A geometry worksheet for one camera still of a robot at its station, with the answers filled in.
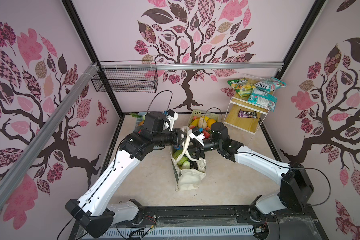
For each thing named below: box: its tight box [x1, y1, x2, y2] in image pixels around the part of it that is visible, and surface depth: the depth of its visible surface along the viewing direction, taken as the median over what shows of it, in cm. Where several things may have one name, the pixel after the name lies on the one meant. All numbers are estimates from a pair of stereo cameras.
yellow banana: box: [191, 118, 199, 127], surface depth 111 cm
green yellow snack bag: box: [227, 78, 257, 98], surface depth 87 cm
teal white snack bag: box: [254, 77, 287, 93], surface depth 84 cm
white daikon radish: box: [181, 161, 191, 170], surface depth 83 cm
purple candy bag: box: [238, 109, 258, 119], surface depth 98 cm
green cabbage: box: [177, 156, 191, 170], surface depth 83 cm
